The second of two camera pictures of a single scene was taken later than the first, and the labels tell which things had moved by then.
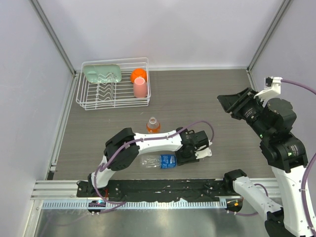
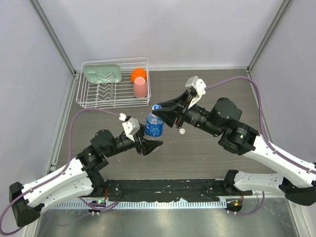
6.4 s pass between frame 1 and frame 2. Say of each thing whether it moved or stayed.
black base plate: stayed
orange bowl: stayed
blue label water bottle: moved
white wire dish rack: stayed
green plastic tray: stayed
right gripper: moved
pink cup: stayed
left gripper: moved
